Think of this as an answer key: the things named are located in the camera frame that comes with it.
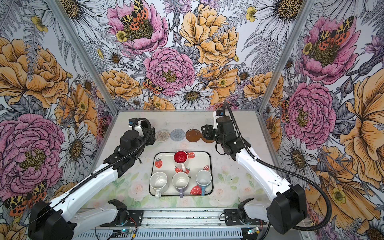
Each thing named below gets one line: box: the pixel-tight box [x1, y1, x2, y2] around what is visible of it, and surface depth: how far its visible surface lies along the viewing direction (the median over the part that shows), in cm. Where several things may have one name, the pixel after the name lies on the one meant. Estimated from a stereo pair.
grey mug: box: [201, 124, 215, 140], surface depth 71 cm
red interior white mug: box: [173, 150, 188, 172], surface depth 90 cm
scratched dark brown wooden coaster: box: [185, 128, 201, 142], surface depth 109 cm
